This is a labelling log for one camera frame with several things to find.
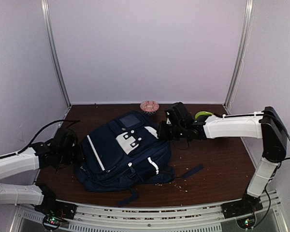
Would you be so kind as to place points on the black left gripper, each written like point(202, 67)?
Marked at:
point(80, 157)

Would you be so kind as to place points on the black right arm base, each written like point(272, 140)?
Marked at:
point(246, 205)

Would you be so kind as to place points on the right aluminium frame post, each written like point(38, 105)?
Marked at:
point(236, 74)

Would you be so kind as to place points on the aluminium front rail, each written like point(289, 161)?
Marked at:
point(195, 218)

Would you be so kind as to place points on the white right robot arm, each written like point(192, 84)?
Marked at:
point(265, 125)

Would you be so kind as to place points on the navy blue student backpack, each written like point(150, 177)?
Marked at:
point(122, 153)

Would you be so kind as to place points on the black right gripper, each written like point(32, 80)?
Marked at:
point(161, 134)

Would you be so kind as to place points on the green plate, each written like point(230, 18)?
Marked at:
point(203, 113)

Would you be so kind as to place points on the aluminium frame post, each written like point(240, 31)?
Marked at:
point(236, 74)
point(54, 54)

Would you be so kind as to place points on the red blue patterned bowl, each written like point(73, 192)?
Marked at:
point(149, 107)

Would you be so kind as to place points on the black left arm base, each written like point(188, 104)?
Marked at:
point(55, 209)

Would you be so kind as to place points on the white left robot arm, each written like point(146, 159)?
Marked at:
point(27, 159)

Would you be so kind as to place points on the left aluminium frame post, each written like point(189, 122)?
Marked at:
point(54, 54)

